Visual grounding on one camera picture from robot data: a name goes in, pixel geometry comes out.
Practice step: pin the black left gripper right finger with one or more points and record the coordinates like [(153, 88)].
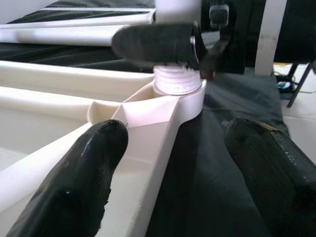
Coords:
[(271, 187)]

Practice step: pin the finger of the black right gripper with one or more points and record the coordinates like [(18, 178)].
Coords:
[(153, 42)]

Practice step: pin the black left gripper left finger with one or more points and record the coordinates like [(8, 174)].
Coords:
[(74, 187)]

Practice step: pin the white plastic table leg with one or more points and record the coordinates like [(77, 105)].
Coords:
[(74, 20), (177, 81), (61, 35)]

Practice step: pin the white plastic table top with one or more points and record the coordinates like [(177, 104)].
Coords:
[(148, 116)]

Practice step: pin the black tablecloth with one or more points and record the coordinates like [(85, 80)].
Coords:
[(209, 172)]

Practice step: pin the white tape strip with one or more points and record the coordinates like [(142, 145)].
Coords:
[(98, 9)]

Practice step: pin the black metal table leg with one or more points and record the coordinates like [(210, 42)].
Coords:
[(300, 86)]

